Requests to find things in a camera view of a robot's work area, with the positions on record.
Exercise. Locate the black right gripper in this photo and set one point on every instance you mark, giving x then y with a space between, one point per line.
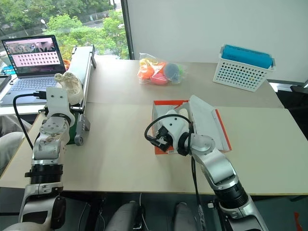
163 138

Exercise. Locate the white knit shoe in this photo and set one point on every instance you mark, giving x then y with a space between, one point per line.
71 84

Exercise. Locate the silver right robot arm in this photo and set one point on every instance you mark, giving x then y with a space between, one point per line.
216 163

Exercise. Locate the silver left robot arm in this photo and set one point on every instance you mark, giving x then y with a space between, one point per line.
45 144

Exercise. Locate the orange and white shoebox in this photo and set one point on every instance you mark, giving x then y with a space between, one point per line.
207 120

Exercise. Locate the clear bag of colourful toys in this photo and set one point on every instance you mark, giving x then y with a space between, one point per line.
160 71

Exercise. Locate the grey rounded shape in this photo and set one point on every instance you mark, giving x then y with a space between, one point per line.
125 216
184 216

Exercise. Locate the white perforated plastic basket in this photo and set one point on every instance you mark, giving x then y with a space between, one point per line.
240 73

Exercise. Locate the small conveyor belt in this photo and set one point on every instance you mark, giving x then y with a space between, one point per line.
83 65

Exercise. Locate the blue box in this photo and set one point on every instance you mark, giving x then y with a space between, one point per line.
247 56

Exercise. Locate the open laptop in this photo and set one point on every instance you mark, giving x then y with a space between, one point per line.
33 62

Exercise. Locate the person's grey trouser leg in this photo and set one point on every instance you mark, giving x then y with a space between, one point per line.
9 144

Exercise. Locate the small red object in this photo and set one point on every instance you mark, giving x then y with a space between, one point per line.
298 221

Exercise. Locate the black tablet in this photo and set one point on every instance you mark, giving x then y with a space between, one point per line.
3 81

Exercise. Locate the white paper cup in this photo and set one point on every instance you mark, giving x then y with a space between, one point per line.
3 57

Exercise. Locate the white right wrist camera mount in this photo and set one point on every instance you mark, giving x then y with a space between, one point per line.
174 125

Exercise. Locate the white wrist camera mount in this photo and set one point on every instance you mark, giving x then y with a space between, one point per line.
56 101
174 125

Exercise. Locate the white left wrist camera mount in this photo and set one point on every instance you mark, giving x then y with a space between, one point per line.
56 101

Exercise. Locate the dark window frame post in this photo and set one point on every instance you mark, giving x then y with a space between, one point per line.
127 29

